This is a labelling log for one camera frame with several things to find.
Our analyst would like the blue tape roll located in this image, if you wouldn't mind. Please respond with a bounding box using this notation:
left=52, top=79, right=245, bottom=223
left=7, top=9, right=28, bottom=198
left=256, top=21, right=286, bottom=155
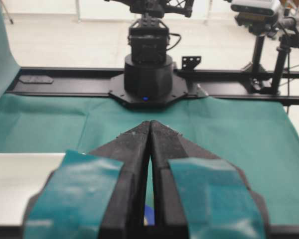
left=144, top=205, right=155, bottom=226

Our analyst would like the green table cloth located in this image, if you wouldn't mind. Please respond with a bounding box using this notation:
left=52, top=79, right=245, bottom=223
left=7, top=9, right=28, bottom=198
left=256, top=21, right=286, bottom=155
left=0, top=94, right=299, bottom=225

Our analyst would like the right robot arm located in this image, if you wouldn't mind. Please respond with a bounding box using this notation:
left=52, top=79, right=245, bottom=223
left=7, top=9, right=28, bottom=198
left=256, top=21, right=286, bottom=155
left=109, top=0, right=208, bottom=107

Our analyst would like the white plastic tray case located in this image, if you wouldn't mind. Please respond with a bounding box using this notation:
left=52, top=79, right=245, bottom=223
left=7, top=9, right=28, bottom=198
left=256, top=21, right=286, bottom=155
left=0, top=153, right=65, bottom=226

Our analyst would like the black camera stand post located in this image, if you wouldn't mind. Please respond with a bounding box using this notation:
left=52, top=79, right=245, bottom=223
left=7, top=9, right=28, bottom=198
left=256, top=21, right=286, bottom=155
left=241, top=13, right=271, bottom=94

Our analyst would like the black mounting rail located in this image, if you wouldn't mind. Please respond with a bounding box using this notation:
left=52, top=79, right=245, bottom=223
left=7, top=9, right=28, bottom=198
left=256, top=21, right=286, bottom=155
left=7, top=67, right=299, bottom=108

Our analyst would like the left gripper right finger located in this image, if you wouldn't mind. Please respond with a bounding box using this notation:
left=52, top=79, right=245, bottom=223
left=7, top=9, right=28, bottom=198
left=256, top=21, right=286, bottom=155
left=150, top=120, right=270, bottom=239

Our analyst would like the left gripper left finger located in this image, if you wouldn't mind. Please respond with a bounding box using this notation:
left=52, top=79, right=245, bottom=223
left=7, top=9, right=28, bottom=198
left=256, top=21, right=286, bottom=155
left=23, top=121, right=150, bottom=239

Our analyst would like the grey camera on stand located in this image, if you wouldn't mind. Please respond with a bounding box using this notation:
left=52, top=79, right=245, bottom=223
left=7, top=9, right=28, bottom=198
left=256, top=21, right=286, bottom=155
left=230, top=0, right=281, bottom=16

